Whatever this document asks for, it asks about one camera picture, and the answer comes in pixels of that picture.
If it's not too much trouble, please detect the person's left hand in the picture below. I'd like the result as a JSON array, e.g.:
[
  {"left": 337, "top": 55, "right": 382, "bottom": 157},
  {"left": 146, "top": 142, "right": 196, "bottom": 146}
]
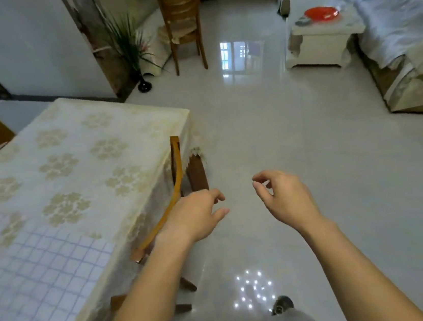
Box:
[{"left": 148, "top": 186, "right": 235, "bottom": 252}]

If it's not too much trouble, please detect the person's right hand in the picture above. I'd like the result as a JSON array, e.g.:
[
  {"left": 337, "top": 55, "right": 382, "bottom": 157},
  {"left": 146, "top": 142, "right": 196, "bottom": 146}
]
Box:
[{"left": 250, "top": 163, "right": 327, "bottom": 240}]

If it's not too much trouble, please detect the checked cloth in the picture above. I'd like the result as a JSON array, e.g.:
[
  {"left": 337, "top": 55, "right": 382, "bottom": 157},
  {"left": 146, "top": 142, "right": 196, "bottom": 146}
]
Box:
[{"left": 0, "top": 216, "right": 125, "bottom": 321}]

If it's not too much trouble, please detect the person's right forearm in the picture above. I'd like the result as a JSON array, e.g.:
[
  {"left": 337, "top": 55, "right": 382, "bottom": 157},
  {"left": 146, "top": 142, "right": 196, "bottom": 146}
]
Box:
[{"left": 299, "top": 204, "right": 423, "bottom": 321}]

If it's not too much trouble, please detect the person's left forearm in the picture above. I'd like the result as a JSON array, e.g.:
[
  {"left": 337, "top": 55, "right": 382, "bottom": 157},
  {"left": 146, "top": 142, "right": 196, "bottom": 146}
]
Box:
[{"left": 72, "top": 237, "right": 202, "bottom": 321}]

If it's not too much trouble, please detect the black shoe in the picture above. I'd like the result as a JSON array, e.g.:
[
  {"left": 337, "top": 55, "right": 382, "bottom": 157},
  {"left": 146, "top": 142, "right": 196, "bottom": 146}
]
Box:
[{"left": 269, "top": 293, "right": 296, "bottom": 317}]

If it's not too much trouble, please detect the black vase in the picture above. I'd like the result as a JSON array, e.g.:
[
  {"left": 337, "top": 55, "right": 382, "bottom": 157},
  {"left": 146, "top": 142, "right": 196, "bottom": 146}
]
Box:
[{"left": 136, "top": 74, "right": 154, "bottom": 95}]

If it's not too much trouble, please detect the white coffee table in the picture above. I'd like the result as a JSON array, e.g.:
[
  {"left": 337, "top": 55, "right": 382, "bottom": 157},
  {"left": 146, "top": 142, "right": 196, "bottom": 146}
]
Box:
[{"left": 276, "top": 0, "right": 372, "bottom": 77}]

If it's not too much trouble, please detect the white television console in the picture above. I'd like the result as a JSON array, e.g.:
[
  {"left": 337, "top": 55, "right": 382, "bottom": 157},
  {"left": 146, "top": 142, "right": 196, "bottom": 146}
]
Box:
[{"left": 134, "top": 15, "right": 186, "bottom": 78}]

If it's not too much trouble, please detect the table with cream floral tablecloth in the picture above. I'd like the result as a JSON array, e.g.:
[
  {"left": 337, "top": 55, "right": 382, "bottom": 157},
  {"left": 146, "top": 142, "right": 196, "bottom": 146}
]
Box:
[{"left": 0, "top": 81, "right": 227, "bottom": 321}]

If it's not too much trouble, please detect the green decorative plant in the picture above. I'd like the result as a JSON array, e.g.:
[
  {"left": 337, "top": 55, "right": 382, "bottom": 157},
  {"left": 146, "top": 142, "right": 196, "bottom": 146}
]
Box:
[{"left": 101, "top": 9, "right": 166, "bottom": 84}]

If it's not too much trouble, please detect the red round tray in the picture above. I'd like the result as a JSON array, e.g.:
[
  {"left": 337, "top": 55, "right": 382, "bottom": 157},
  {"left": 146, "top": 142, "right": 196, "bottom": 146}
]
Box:
[{"left": 303, "top": 4, "right": 341, "bottom": 25}]

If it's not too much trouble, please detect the cream fabric sofa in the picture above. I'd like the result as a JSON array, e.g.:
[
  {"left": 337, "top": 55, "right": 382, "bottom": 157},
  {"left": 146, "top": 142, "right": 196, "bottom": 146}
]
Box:
[{"left": 276, "top": 0, "right": 423, "bottom": 134}]

